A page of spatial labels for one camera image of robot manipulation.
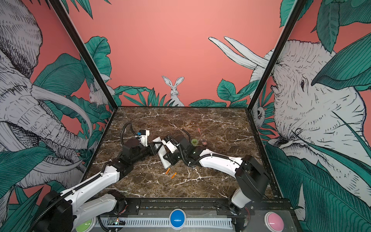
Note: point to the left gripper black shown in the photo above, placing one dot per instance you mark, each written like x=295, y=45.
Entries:
x=152, y=150

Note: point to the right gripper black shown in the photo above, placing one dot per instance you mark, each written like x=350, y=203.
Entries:
x=171, y=157

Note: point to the white remote control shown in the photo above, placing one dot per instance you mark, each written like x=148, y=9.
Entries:
x=166, y=164

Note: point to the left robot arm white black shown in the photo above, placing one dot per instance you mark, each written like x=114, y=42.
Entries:
x=62, y=212

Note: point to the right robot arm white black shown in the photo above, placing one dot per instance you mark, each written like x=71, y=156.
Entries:
x=250, y=175

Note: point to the green tape roll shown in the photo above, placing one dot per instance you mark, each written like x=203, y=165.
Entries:
x=195, y=142

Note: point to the blue push button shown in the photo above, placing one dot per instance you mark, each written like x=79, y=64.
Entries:
x=177, y=219

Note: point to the small circuit board with leds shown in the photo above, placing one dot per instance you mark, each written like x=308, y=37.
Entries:
x=116, y=222

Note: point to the green push button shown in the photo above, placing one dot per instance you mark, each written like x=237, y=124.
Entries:
x=86, y=226

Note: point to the pink push button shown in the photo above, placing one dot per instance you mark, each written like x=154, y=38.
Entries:
x=273, y=222

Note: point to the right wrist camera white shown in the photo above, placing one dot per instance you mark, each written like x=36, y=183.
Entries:
x=169, y=145

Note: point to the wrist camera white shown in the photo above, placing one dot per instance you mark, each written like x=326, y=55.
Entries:
x=142, y=136
x=169, y=145

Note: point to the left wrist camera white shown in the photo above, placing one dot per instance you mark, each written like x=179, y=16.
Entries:
x=142, y=136

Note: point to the black front mounting rail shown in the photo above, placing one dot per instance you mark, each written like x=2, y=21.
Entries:
x=222, y=206

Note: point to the white slotted cable duct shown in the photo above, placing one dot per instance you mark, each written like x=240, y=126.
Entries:
x=161, y=222

